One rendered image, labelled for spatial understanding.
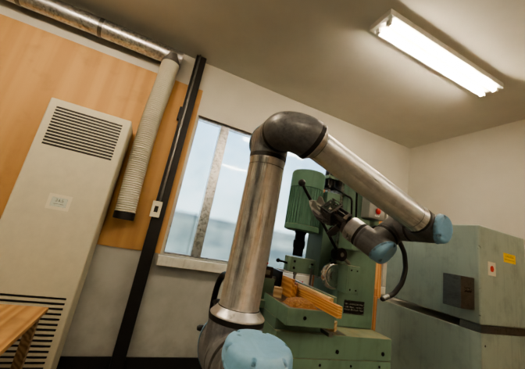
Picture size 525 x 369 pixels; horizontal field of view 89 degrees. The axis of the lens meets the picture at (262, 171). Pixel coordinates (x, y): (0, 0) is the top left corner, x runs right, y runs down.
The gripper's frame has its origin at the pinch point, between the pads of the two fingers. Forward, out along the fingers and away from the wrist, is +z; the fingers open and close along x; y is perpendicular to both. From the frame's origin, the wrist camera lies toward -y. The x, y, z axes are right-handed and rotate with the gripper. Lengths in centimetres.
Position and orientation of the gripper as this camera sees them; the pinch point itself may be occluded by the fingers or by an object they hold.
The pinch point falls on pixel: (312, 203)
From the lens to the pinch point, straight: 119.5
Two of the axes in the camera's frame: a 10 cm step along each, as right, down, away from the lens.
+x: -8.0, 4.4, -4.0
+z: -5.8, -4.4, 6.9
